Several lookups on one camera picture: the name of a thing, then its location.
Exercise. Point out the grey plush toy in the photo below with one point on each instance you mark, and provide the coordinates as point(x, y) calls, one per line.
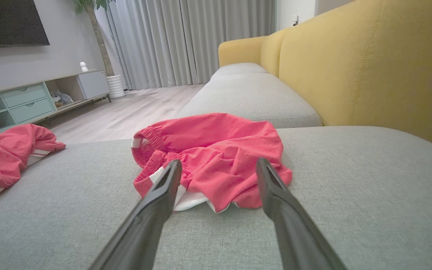
point(63, 97)

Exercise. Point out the red shorts with white trim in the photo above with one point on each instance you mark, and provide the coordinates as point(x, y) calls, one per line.
point(219, 150)

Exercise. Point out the red jersey with striped trim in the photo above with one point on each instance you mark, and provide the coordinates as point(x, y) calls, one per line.
point(6, 157)

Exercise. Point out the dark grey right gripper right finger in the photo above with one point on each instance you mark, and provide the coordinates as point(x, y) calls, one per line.
point(294, 232)

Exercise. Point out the white ribbed plant pot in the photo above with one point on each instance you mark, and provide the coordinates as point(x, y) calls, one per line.
point(116, 86)

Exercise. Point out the yellow sofa backrest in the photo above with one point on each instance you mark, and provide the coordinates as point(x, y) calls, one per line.
point(369, 67)

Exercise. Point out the small white figurine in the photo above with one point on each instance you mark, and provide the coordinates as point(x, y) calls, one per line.
point(83, 66)

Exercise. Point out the black wall television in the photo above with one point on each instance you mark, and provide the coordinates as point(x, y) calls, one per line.
point(6, 22)

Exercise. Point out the potted tree plant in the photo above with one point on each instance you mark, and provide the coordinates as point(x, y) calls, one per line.
point(98, 37)

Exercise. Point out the grey and mint TV cabinet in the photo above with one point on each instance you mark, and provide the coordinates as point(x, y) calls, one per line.
point(28, 105)

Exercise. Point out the grey pleated curtain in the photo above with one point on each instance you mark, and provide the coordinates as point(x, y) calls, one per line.
point(186, 37)

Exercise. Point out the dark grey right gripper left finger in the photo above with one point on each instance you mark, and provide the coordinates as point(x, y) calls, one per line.
point(152, 225)

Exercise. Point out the large grey sofa seat cushion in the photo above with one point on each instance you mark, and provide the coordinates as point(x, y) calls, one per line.
point(369, 206)

